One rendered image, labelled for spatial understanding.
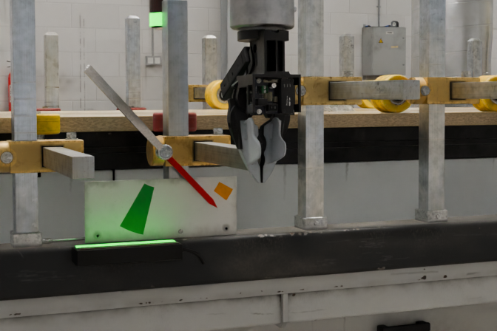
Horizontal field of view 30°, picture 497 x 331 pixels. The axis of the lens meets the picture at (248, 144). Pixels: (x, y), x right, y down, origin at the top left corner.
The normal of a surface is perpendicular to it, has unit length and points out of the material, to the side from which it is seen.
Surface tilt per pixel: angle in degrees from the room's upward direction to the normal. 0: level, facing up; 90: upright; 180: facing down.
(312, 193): 90
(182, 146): 90
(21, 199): 90
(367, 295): 90
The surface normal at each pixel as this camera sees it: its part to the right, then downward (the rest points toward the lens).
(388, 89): -0.93, 0.02
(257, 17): -0.17, 0.03
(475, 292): 0.36, 0.05
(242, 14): -0.59, 0.04
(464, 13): 0.07, 0.05
